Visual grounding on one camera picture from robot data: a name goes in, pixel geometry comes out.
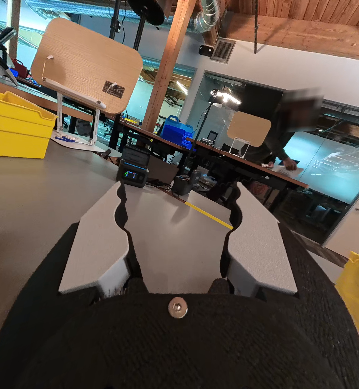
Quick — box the silver ventilation duct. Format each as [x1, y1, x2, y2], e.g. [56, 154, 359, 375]
[195, 0, 225, 34]

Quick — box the black round studio light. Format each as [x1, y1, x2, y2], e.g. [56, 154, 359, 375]
[127, 0, 168, 27]

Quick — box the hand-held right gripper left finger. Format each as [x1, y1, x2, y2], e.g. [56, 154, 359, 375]
[58, 181, 131, 298]

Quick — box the yellow tape strip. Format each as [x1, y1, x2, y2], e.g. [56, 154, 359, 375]
[185, 201, 234, 230]

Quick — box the black portable power station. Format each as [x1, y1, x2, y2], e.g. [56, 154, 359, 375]
[116, 145, 151, 188]

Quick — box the grey wall vent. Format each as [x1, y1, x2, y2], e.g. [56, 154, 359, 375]
[210, 38, 236, 64]

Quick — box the black battery charger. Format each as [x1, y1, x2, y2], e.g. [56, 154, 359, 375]
[171, 169, 202, 196]

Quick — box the black hanging rod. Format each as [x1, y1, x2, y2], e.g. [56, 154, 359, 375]
[254, 0, 260, 55]

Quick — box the light wooden post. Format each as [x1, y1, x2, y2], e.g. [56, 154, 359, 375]
[141, 0, 197, 132]

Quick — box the yellow plastic bin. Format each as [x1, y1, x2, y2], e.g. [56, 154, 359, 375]
[334, 250, 359, 336]
[0, 83, 58, 159]

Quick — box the white paper sheet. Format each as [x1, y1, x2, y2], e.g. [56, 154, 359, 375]
[276, 166, 305, 177]

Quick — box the studio light on stand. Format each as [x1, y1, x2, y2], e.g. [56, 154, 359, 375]
[184, 86, 241, 174]

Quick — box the blue plastic case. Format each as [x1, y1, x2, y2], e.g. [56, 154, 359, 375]
[160, 115, 194, 147]

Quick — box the small wooden board stand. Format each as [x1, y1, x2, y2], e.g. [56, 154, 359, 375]
[227, 111, 272, 159]

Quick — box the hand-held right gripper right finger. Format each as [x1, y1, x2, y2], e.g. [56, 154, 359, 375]
[226, 181, 299, 298]

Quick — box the large wooden board stand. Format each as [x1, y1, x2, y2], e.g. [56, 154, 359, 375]
[31, 17, 143, 152]

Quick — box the black cable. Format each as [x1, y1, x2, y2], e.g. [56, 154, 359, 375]
[144, 179, 174, 191]

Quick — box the brown wooden desk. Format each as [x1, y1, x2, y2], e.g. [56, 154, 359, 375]
[184, 137, 310, 213]

